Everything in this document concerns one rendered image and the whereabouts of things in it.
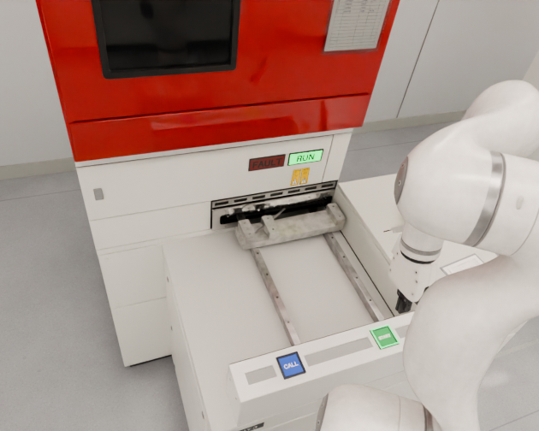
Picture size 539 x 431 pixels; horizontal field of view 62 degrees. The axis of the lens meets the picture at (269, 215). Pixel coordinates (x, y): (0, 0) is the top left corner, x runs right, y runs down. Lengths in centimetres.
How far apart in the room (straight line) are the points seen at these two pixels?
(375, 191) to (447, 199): 115
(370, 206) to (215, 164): 54
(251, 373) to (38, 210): 207
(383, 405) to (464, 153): 38
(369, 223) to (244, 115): 55
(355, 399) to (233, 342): 66
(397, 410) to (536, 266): 30
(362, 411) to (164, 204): 91
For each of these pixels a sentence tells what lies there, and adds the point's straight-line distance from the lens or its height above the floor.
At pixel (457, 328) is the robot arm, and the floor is 155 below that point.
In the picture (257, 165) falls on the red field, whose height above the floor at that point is 110.
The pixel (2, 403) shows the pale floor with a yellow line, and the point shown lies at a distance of 228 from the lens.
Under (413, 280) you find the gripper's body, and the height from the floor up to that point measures 123.
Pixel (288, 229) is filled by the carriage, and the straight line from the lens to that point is 150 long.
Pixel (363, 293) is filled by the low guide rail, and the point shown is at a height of 85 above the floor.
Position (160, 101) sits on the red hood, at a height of 137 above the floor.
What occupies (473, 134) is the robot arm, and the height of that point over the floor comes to 171.
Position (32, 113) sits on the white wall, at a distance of 293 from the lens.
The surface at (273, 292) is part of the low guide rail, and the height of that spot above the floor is 85.
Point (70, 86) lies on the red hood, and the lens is 109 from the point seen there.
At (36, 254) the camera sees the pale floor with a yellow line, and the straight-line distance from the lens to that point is 270.
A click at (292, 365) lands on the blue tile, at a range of 112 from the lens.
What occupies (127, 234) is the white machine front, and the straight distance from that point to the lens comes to 146.
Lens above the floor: 195
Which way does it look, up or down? 44 degrees down
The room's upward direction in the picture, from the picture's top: 9 degrees clockwise
